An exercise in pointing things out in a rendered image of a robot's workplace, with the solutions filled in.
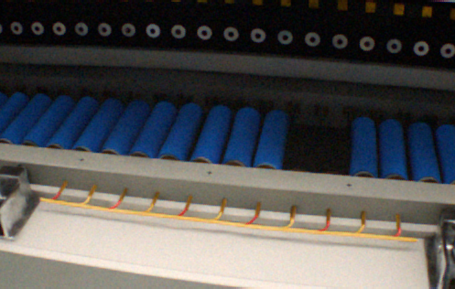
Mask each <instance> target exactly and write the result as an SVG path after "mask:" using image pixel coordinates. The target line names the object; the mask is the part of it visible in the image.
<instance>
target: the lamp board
mask: <svg viewBox="0 0 455 289"><path fill-rule="evenodd" d="M14 22H17V23H19V24H20V25H21V27H22V28H23V30H22V32H21V33H20V34H16V33H14V32H12V30H11V29H12V28H11V26H12V24H13V23H14ZM36 22H38V23H40V24H41V25H42V26H43V27H44V32H43V33H42V34H40V35H38V34H36V33H35V32H33V30H32V25H33V24H34V23H36ZM56 23H61V24H62V25H63V26H65V27H66V31H65V33H64V34H63V35H58V34H56V33H54V29H53V27H54V25H55V24H56ZM79 23H83V24H84V25H85V26H86V27H87V28H88V32H87V33H86V34H85V35H80V34H79V35H78V33H77V32H76V29H75V27H76V25H77V24H79ZM101 23H105V24H107V25H109V26H110V28H111V29H112V31H111V33H110V34H109V35H108V36H102V35H101V34H100V33H99V31H98V26H99V25H100V24H101ZM124 24H131V25H132V26H134V28H135V34H134V35H133V36H131V37H127V36H125V35H124V34H123V32H122V26H123V25H124ZM150 25H158V26H159V34H158V36H157V37H150V36H149V35H148V34H147V31H146V30H147V28H148V27H149V26H150ZM175 25H180V26H182V27H184V29H185V36H184V37H183V38H175V37H173V35H172V34H171V29H172V28H173V27H174V26H175ZM0 26H2V29H3V30H2V32H1V33H0V43H12V44H17V43H27V44H56V45H66V44H72V45H86V46H92V45H102V46H117V47H124V46H133V47H149V48H196V49H213V50H230V51H246V52H263V53H272V54H278V55H295V56H311V57H323V58H326V59H357V60H361V61H372V62H387V63H395V64H403V65H417V66H430V67H431V68H446V69H455V53H454V55H453V56H452V57H451V58H444V57H443V56H442V55H441V53H440V50H441V48H442V47H443V46H444V45H448V44H451V45H452V46H453V47H454V48H455V2H451V1H432V0H0ZM200 27H208V28H209V29H210V31H211V36H210V37H209V38H207V39H203V38H200V37H198V34H197V31H198V29H199V28H200ZM229 27H233V28H235V29H236V30H237V31H238V33H239V37H238V38H237V39H236V40H229V39H227V38H226V37H225V35H224V32H225V30H226V29H227V28H229ZM255 29H262V30H263V31H264V32H265V40H264V41H263V42H261V43H257V42H254V41H253V40H252V37H251V35H252V32H253V31H254V30H255ZM282 30H287V31H289V32H290V33H291V35H292V42H290V43H289V44H283V43H281V42H280V41H279V39H278V35H279V33H280V31H282ZM309 33H316V34H318V35H319V36H320V42H319V44H318V45H317V46H315V47H312V46H310V45H309V44H307V43H306V41H305V38H306V35H307V34H309ZM338 35H344V36H345V37H346V39H347V41H348V43H347V46H346V47H344V48H336V47H334V46H333V44H332V39H333V38H334V37H336V36H338ZM364 37H370V38H372V39H373V40H374V47H373V48H372V49H370V50H364V49H362V48H361V46H360V42H361V38H364ZM393 39H396V40H398V41H399V42H400V43H401V49H400V50H399V51H398V52H396V53H391V52H390V51H389V50H388V48H387V42H388V41H389V40H393ZM418 42H425V43H427V45H428V52H427V53H426V54H425V55H423V56H419V55H418V54H417V53H416V52H415V50H414V47H415V46H414V45H415V44H416V43H418Z"/></svg>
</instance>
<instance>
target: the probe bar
mask: <svg viewBox="0 0 455 289"><path fill-rule="evenodd" d="M19 164H22V165H24V166H26V168H27V177H28V180H29V184H33V185H41V186H49V187H60V189H59V191H58V194H57V195H56V197H55V198H52V199H46V198H42V199H41V200H40V201H41V202H47V203H54V204H60V205H67V206H73V207H80V208H84V209H94V210H101V211H110V212H117V213H126V214H132V215H137V216H147V217H157V218H166V219H184V220H192V221H199V222H208V223H215V224H223V225H231V226H237V227H245V228H252V229H259V230H273V231H282V232H300V233H308V234H318V235H336V236H346V237H354V238H355V237H363V238H370V239H377V240H380V239H386V240H392V241H412V242H417V239H415V238H408V237H407V238H401V237H397V236H398V235H399V234H400V229H401V223H402V222H404V223H412V224H420V225H436V226H438V222H439V217H440V213H441V211H442V210H443V209H447V208H448V207H455V185H450V184H441V183H423V182H414V181H405V180H396V179H387V178H384V179H378V178H369V177H351V176H341V175H332V174H321V173H311V172H307V173H302V172H293V171H283V170H273V169H262V168H251V167H241V166H223V165H212V164H202V163H191V162H181V161H171V160H161V158H151V157H141V156H130V155H113V154H103V153H93V152H83V151H73V150H64V149H56V148H47V147H37V146H28V145H19V144H2V143H0V168H1V167H2V166H17V165H19ZM64 188H65V189H73V190H80V191H90V192H89V194H88V196H87V200H86V201H85V202H84V203H82V204H79V203H72V202H66V201H59V200H55V199H57V197H58V196H59V195H60V194H61V193H62V191H63V190H64ZM94 192H98V193H106V194H115V195H121V196H120V198H119V199H118V202H117V203H116V204H115V205H114V206H112V207H110V208H102V207H94V206H86V203H88V202H89V200H90V198H91V197H92V195H93V193H94ZM124 197H132V198H149V199H153V201H152V203H151V207H150V209H148V210H147V211H144V212H136V211H130V210H126V209H115V208H116V207H117V206H118V205H119V204H120V202H122V201H123V199H124ZM157 200H166V201H175V202H184V203H186V206H185V208H184V210H183V211H182V212H181V213H180V214H178V215H177V216H176V215H167V214H156V213H148V212H149V211H150V210H151V209H152V208H153V207H154V206H155V205H156V203H157ZM190 203H192V204H201V205H210V206H219V207H221V209H219V215H218V216H217V217H216V218H214V219H201V218H193V217H185V216H181V215H183V214H184V213H185V212H186V210H188V209H189V207H190ZM225 207H228V208H238V209H254V210H255V216H254V217H253V219H251V220H250V221H249V222H247V223H239V222H231V221H224V220H217V219H218V218H220V217H221V216H222V214H223V212H224V210H225ZM260 210H262V211H272V212H280V213H289V214H291V215H290V221H291V222H290V224H289V225H287V226H286V227H283V228H276V227H267V226H260V225H253V224H251V223H252V222H253V221H254V220H255V219H256V218H258V217H259V213H260ZM296 214H298V215H305V214H307V215H315V216H323V217H326V224H327V225H326V227H325V228H324V229H322V230H303V229H289V228H290V227H291V226H292V225H293V223H294V220H295V216H296ZM330 217H332V218H341V219H344V218H348V219H360V220H361V223H362V227H361V228H360V229H359V230H358V231H357V232H355V233H349V232H338V231H325V230H327V229H328V227H329V226H330ZM367 220H372V221H375V220H381V221H389V222H396V228H397V229H398V233H397V234H396V235H393V236H388V235H385V236H380V235H373V234H365V233H361V232H362V231H363V229H364V228H365V227H366V221H367ZM359 233H360V234H359Z"/></svg>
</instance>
